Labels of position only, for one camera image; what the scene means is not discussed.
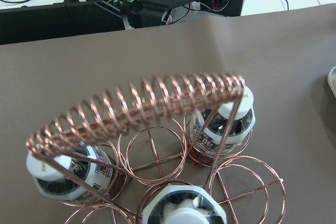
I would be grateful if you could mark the tea bottle white cap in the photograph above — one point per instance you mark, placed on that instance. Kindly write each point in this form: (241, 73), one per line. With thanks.
(183, 204)

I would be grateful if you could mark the tea bottle middle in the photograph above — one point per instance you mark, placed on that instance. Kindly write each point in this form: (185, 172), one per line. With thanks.
(206, 147)

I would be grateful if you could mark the cream serving tray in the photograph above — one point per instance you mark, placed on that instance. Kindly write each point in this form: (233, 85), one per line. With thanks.
(331, 79)

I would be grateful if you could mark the black plastic platform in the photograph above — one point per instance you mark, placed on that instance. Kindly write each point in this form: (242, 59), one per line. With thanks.
(30, 23)

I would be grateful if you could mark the copper wire bottle rack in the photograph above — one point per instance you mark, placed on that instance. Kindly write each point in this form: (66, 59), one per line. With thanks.
(109, 156)

